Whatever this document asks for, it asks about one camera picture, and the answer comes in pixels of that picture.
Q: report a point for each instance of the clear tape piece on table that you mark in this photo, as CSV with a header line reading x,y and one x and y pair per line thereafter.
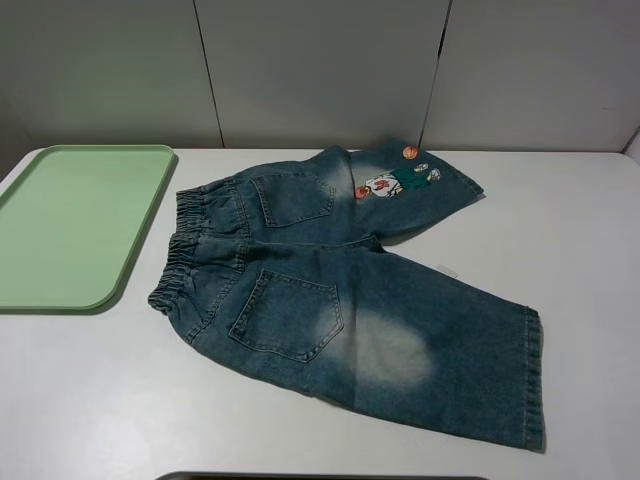
x,y
447,271

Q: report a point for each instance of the children's blue denim shorts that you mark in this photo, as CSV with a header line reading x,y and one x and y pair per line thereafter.
x,y
279,273

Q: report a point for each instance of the green plastic tray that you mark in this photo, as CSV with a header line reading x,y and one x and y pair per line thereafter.
x,y
71,222

